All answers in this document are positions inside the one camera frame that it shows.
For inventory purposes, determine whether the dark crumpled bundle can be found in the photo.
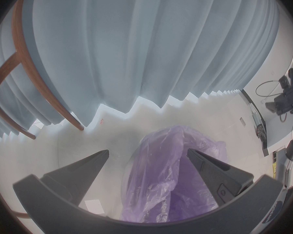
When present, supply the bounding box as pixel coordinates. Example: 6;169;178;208
256;124;268;141

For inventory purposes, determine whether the white wooden chair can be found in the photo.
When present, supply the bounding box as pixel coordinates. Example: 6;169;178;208
0;0;85;219

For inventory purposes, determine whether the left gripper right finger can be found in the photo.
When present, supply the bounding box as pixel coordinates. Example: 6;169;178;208
187;148;254;208

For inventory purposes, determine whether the purple plastic bag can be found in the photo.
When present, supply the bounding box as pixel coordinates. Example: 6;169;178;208
120;125;228;224

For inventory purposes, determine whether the white trash bin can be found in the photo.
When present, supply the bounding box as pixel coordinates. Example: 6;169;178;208
123;132;152;219

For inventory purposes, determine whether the pale blue curtain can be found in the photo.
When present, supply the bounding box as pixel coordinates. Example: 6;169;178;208
0;0;280;143

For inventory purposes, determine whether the black cable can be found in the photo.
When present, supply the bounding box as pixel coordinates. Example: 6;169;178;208
256;81;284;97

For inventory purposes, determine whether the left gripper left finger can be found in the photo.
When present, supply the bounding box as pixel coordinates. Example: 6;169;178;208
40;150;109;207

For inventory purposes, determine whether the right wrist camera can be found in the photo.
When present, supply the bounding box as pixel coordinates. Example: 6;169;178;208
279;75;290;88

